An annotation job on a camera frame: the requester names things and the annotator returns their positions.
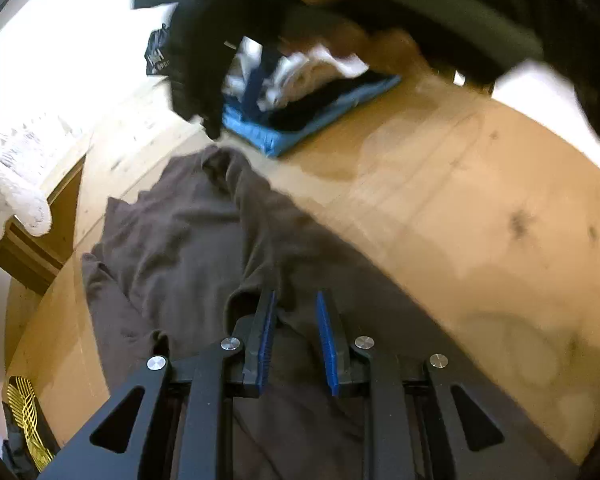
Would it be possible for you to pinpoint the person's right forearm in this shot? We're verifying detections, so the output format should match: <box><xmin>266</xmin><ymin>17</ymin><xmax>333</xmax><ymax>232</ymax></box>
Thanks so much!
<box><xmin>350</xmin><ymin>0</ymin><xmax>600</xmax><ymax>161</ymax></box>

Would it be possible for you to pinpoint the blue folded garment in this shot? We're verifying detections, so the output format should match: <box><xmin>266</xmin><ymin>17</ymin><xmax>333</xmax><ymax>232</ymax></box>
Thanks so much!
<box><xmin>222</xmin><ymin>75</ymin><xmax>402</xmax><ymax>158</ymax></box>

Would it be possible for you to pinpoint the black shirt with gold print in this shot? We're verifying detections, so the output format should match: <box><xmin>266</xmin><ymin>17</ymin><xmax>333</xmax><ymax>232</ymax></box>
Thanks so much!
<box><xmin>0</xmin><ymin>375</ymin><xmax>63</xmax><ymax>480</ymax></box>

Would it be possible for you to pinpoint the small wooden table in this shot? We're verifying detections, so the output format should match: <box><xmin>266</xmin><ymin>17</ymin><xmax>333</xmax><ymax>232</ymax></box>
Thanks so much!
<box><xmin>0</xmin><ymin>155</ymin><xmax>88</xmax><ymax>296</ymax></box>

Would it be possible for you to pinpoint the white lace tablecloth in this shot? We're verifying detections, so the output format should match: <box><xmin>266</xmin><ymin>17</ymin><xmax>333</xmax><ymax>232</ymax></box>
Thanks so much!
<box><xmin>0</xmin><ymin>112</ymin><xmax>93</xmax><ymax>276</ymax></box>

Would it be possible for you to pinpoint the black drawstring bag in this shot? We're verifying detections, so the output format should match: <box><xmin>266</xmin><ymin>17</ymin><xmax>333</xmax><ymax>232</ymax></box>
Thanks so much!
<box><xmin>144</xmin><ymin>27</ymin><xmax>173</xmax><ymax>78</ymax></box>

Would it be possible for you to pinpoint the person's right hand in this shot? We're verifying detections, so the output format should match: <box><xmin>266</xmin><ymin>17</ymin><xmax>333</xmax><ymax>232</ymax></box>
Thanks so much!
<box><xmin>292</xmin><ymin>0</ymin><xmax>431</xmax><ymax>76</ymax></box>

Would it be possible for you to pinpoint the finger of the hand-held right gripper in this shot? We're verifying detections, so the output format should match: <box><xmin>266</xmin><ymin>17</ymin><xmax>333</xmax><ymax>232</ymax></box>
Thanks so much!
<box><xmin>167</xmin><ymin>5</ymin><xmax>231</xmax><ymax>141</ymax></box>

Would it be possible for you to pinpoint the brown long-sleeve shirt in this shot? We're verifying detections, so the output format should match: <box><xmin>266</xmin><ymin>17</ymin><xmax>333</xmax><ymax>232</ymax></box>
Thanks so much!
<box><xmin>80</xmin><ymin>145</ymin><xmax>581</xmax><ymax>480</ymax></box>

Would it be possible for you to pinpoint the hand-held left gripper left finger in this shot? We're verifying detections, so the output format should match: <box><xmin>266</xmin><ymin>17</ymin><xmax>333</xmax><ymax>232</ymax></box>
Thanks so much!
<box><xmin>37</xmin><ymin>289</ymin><xmax>279</xmax><ymax>480</ymax></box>

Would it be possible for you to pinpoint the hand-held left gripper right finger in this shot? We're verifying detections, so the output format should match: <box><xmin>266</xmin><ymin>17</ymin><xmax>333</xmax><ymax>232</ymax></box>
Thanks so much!
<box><xmin>315</xmin><ymin>290</ymin><xmax>563</xmax><ymax>480</ymax></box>

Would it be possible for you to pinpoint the black folded garment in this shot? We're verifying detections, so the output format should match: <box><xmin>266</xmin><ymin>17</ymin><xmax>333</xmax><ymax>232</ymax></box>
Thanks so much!
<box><xmin>265</xmin><ymin>70</ymin><xmax>388</xmax><ymax>128</ymax></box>

